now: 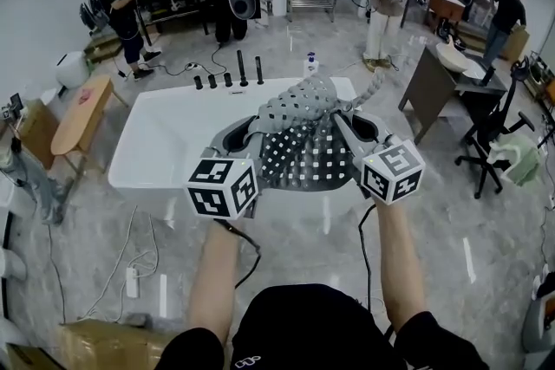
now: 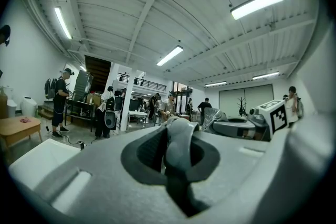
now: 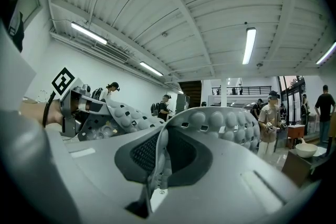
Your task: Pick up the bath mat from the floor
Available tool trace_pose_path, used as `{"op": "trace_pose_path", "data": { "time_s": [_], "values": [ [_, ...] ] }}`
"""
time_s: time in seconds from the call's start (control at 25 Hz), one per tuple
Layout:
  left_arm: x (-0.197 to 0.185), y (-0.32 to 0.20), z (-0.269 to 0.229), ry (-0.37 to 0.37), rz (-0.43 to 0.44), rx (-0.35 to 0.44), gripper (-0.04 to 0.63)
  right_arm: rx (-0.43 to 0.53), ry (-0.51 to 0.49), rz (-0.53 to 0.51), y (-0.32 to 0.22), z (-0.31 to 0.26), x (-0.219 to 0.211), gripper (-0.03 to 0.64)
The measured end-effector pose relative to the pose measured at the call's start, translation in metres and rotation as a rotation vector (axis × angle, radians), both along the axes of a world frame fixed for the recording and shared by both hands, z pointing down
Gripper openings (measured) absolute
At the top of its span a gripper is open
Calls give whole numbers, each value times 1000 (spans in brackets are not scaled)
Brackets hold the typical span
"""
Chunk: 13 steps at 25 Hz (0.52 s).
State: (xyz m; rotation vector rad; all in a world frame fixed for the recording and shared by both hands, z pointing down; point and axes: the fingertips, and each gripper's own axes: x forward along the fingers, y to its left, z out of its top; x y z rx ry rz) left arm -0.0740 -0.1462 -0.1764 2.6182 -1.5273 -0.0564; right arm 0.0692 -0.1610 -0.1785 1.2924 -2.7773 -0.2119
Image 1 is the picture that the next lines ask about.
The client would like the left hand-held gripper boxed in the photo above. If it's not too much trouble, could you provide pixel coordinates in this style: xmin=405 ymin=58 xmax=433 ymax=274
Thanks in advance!
xmin=186 ymin=115 xmax=266 ymax=221

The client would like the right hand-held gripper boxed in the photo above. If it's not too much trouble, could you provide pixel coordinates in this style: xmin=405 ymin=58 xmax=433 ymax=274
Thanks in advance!
xmin=331 ymin=110 xmax=427 ymax=205

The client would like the grey bath mat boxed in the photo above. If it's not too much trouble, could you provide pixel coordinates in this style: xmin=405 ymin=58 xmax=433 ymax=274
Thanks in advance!
xmin=245 ymin=67 xmax=387 ymax=192

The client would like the person's right forearm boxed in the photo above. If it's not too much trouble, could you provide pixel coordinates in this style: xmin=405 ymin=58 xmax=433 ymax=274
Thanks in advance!
xmin=374 ymin=198 xmax=429 ymax=334

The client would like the person's left forearm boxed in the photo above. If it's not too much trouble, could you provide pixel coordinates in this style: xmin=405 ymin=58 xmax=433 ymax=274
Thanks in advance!
xmin=186 ymin=219 xmax=245 ymax=348

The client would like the tall black faucet spout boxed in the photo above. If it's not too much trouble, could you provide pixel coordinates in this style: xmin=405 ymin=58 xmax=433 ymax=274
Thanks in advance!
xmin=236 ymin=49 xmax=249 ymax=87

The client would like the white blue-capped soap bottle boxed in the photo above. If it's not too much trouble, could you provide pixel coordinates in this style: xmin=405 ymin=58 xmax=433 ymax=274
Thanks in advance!
xmin=303 ymin=51 xmax=321 ymax=77

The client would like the white bathtub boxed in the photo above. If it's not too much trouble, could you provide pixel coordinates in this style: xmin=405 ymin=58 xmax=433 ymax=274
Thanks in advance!
xmin=108 ymin=75 xmax=374 ymax=227

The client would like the dark vanity table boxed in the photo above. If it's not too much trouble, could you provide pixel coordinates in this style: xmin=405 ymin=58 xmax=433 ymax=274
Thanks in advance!
xmin=397 ymin=42 xmax=509 ymax=146

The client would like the white sink basin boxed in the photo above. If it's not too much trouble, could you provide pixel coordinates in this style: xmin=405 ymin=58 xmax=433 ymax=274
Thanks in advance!
xmin=434 ymin=40 xmax=471 ymax=74

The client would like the black office chair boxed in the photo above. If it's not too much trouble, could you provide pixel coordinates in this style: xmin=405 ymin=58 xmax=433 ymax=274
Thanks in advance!
xmin=454 ymin=55 xmax=538 ymax=201

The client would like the brown wooden cabinet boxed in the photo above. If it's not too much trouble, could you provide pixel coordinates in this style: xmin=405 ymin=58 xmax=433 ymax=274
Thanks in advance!
xmin=426 ymin=0 xmax=467 ymax=35

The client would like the pale green cloth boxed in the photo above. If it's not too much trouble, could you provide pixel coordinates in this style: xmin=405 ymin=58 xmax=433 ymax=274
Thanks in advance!
xmin=486 ymin=133 xmax=542 ymax=188

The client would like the oval wooden bench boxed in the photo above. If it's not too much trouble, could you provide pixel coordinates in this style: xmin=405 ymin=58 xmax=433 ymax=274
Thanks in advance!
xmin=50 ymin=74 xmax=130 ymax=175

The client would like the small cardboard box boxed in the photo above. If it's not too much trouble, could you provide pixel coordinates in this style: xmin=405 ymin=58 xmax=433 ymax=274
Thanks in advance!
xmin=501 ymin=25 xmax=532 ymax=62

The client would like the white round bin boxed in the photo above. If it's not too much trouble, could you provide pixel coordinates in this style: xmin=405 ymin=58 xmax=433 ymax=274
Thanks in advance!
xmin=55 ymin=50 xmax=92 ymax=91

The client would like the person's black shirt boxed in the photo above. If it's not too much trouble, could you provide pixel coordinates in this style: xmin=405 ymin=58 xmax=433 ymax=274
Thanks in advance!
xmin=154 ymin=282 xmax=492 ymax=370

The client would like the white power strip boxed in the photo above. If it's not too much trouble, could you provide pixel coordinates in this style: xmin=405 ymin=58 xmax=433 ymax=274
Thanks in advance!
xmin=125 ymin=266 xmax=141 ymax=300

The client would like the tan wooden crate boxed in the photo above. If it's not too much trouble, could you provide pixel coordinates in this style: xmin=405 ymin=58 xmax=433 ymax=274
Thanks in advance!
xmin=11 ymin=98 xmax=61 ymax=171

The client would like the grey white machine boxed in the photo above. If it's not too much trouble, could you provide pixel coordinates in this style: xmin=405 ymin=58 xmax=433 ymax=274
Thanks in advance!
xmin=519 ymin=263 xmax=555 ymax=357

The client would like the large cardboard box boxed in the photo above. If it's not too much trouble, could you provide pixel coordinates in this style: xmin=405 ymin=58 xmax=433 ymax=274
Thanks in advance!
xmin=4 ymin=317 xmax=188 ymax=370

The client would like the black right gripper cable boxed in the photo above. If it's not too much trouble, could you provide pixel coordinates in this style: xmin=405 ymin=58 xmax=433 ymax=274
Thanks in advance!
xmin=357 ymin=203 xmax=379 ymax=311

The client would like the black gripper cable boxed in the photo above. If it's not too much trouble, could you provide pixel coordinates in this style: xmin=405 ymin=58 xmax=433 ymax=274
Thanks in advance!
xmin=357 ymin=203 xmax=379 ymax=311
xmin=213 ymin=218 xmax=263 ymax=290

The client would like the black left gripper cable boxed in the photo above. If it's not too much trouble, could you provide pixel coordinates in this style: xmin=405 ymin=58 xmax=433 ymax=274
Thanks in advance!
xmin=213 ymin=218 xmax=263 ymax=290

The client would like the white floor cable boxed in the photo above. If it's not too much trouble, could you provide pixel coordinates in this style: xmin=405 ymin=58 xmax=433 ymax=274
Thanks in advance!
xmin=79 ymin=204 xmax=160 ymax=322

